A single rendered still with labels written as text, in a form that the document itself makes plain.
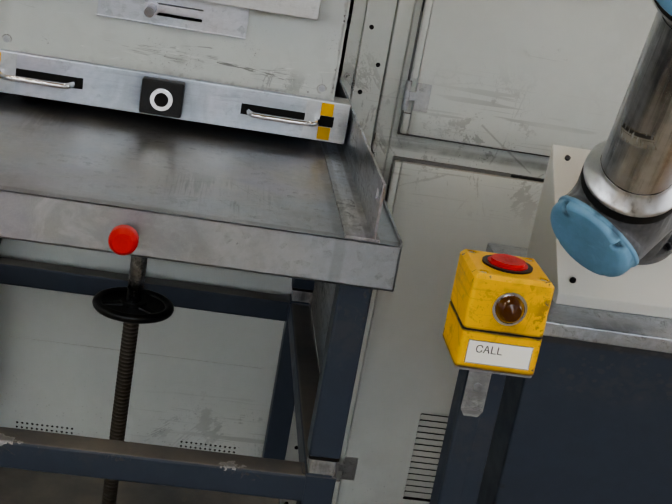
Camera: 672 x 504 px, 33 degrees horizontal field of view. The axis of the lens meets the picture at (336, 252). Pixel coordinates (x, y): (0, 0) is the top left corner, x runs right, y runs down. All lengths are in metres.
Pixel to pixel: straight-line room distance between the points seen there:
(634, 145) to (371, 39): 0.77
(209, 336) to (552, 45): 0.79
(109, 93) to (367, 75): 0.48
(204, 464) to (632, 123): 0.65
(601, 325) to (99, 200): 0.65
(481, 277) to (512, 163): 0.95
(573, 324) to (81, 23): 0.79
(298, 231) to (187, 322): 0.79
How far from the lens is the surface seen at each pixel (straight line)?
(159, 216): 1.28
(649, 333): 1.51
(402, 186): 1.96
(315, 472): 1.43
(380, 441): 2.14
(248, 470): 1.42
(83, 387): 2.12
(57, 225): 1.29
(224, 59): 1.65
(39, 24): 1.67
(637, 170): 1.28
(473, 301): 1.08
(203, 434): 2.14
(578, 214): 1.33
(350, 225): 1.32
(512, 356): 1.11
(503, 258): 1.11
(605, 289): 1.55
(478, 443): 1.17
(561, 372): 1.50
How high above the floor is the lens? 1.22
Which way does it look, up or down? 18 degrees down
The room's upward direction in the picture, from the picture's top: 10 degrees clockwise
